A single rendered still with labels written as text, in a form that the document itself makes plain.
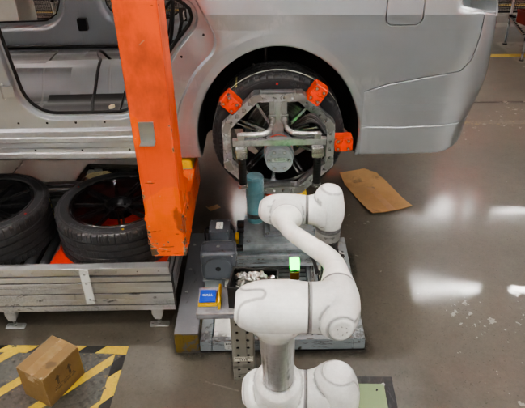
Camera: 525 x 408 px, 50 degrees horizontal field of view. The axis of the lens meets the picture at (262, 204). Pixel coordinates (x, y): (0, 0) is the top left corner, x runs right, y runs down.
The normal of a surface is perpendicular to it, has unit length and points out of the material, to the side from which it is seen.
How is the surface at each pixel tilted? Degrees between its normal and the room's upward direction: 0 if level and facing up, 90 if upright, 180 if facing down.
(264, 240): 0
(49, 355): 0
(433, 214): 0
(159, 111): 90
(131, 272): 90
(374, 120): 90
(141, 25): 90
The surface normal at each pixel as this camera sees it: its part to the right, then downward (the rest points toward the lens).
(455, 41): 0.08, 0.54
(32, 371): -0.02, -0.84
